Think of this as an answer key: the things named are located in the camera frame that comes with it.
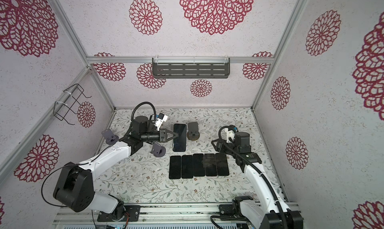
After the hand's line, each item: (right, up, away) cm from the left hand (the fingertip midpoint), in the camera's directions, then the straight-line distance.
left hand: (177, 137), depth 77 cm
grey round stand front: (-13, -9, +13) cm, 21 cm away
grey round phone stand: (-45, -3, +20) cm, 50 cm away
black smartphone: (+26, -19, +14) cm, 35 cm away
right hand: (+20, -2, +3) cm, 21 cm away
